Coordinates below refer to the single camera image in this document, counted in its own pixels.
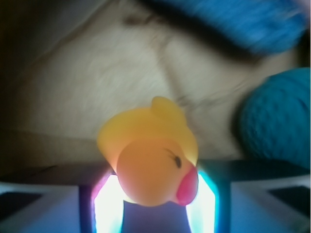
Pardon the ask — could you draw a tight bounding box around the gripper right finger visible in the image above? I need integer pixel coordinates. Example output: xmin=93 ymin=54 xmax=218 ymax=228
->
xmin=198 ymin=160 xmax=311 ymax=233

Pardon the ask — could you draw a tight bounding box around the brown paper bag bin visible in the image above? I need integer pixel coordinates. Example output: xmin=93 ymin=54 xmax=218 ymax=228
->
xmin=0 ymin=0 xmax=310 ymax=174

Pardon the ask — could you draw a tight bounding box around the blue dimpled ball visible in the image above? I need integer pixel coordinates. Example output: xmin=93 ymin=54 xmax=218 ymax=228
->
xmin=239 ymin=67 xmax=311 ymax=169

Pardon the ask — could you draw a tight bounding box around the blue sponge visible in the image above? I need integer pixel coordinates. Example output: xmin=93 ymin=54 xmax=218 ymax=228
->
xmin=155 ymin=0 xmax=307 ymax=55

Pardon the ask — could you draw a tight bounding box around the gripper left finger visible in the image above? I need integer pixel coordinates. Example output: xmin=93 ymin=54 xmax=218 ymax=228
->
xmin=0 ymin=163 xmax=112 ymax=233

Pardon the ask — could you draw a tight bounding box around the yellow rubber duck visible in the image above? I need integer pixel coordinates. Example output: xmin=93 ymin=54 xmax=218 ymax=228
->
xmin=97 ymin=97 xmax=198 ymax=207

